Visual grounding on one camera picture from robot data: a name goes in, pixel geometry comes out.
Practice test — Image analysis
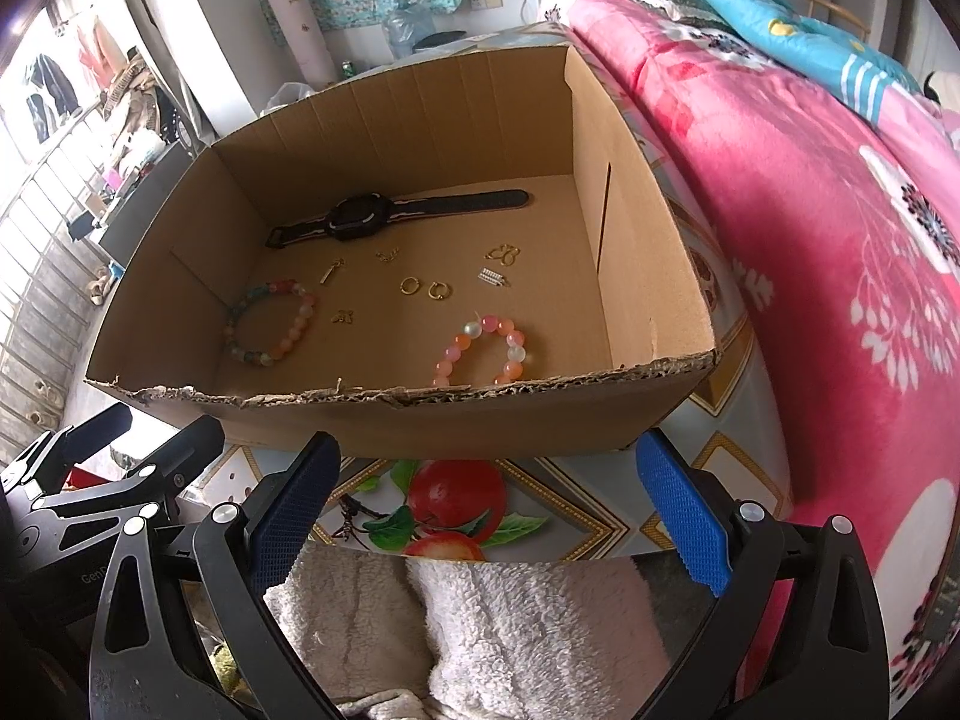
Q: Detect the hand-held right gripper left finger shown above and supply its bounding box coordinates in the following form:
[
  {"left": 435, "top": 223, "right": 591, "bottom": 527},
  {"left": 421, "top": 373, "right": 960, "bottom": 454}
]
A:
[{"left": 88, "top": 430, "right": 344, "bottom": 720}]

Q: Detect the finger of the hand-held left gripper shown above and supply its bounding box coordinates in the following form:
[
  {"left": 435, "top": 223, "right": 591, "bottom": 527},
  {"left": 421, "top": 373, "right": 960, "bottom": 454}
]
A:
[
  {"left": 28, "top": 415, "right": 227, "bottom": 535},
  {"left": 0, "top": 403, "right": 135, "bottom": 501}
]

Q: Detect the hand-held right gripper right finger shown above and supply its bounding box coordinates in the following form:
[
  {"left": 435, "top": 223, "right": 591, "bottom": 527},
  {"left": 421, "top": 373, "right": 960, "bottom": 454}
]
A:
[{"left": 634, "top": 427, "right": 891, "bottom": 720}]

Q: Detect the brown cardboard box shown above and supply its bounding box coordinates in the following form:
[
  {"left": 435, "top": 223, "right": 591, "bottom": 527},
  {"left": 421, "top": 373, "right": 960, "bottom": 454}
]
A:
[{"left": 84, "top": 43, "right": 722, "bottom": 461}]

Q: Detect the multicolour bead bracelet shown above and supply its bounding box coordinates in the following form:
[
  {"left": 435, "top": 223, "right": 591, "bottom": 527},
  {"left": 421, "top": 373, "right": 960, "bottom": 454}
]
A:
[{"left": 223, "top": 278, "right": 318, "bottom": 369}]

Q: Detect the pink bead bracelet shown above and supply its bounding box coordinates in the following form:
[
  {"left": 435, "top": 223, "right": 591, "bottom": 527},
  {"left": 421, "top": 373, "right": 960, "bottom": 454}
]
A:
[{"left": 433, "top": 314, "right": 530, "bottom": 388}]

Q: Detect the black wrist watch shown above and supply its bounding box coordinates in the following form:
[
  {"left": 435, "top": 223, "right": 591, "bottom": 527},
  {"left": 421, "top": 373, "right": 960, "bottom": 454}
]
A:
[{"left": 265, "top": 188, "right": 530, "bottom": 249}]

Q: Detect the grey metal railing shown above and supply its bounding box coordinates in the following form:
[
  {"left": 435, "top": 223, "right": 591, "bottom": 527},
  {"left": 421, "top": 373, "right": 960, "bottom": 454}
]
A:
[{"left": 0, "top": 157, "right": 121, "bottom": 452}]

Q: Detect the white fleece clothing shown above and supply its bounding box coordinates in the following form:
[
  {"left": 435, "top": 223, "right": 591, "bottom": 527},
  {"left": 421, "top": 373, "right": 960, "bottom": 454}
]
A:
[{"left": 262, "top": 540, "right": 677, "bottom": 720}]

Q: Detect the dark grey cabinet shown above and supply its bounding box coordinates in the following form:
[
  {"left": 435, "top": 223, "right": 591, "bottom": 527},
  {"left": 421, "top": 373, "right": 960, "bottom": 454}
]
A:
[{"left": 97, "top": 140, "right": 193, "bottom": 264}]

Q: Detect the pink floral blanket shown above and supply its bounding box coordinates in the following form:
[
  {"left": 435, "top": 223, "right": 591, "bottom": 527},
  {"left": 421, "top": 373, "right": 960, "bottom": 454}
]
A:
[{"left": 540, "top": 0, "right": 960, "bottom": 700}]

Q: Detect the clothes rack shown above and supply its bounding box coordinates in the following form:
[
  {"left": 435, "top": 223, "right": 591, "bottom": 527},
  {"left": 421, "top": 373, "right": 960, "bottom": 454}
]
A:
[{"left": 0, "top": 4, "right": 189, "bottom": 189}]

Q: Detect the white plastic bag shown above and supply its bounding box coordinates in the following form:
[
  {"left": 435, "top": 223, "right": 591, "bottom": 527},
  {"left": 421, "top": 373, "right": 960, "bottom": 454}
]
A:
[{"left": 262, "top": 80, "right": 317, "bottom": 116}]

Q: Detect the pink rolled mat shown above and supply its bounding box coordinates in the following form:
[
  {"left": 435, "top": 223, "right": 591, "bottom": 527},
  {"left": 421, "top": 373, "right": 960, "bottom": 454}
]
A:
[{"left": 265, "top": 0, "right": 338, "bottom": 88}]

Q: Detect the grey rice cooker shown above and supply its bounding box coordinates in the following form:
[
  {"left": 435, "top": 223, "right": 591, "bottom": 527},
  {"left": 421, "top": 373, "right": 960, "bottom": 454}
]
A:
[{"left": 412, "top": 29, "right": 468, "bottom": 54}]

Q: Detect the blue striped pillow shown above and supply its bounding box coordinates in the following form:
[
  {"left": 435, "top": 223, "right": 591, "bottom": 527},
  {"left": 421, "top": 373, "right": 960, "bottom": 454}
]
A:
[{"left": 673, "top": 0, "right": 925, "bottom": 125}]

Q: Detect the wooden chair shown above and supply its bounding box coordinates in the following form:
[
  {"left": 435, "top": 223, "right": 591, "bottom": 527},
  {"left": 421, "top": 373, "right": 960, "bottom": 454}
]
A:
[{"left": 803, "top": 0, "right": 872, "bottom": 39}]

